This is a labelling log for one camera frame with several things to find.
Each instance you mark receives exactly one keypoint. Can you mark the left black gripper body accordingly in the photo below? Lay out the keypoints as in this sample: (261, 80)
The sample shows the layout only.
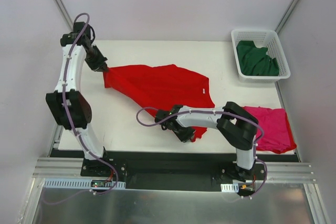
(98, 63)

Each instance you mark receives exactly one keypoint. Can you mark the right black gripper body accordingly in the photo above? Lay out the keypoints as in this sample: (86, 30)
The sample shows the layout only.
(185, 133)

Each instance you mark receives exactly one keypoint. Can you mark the white plastic basket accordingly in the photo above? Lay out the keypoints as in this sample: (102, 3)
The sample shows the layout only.
(262, 38)

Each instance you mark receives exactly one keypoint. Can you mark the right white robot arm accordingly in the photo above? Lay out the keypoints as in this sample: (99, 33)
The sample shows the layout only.
(237, 126)

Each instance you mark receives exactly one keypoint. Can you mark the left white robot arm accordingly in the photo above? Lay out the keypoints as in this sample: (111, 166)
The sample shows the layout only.
(67, 104)

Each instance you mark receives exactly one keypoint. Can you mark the green t shirt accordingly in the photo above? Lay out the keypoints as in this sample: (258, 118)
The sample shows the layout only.
(255, 61)

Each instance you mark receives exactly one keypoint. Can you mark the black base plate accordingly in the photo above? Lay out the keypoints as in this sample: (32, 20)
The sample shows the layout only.
(178, 171)

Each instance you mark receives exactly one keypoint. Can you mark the right white cable duct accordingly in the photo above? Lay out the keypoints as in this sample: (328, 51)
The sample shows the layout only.
(229, 188)

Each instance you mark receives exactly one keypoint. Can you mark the white cable duct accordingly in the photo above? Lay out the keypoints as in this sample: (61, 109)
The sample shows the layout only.
(229, 188)
(68, 183)

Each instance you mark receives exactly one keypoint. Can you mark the aluminium rail frame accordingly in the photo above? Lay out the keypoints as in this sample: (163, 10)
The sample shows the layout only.
(288, 193)

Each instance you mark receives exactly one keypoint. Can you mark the left white cable duct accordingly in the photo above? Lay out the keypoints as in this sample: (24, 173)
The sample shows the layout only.
(68, 183)

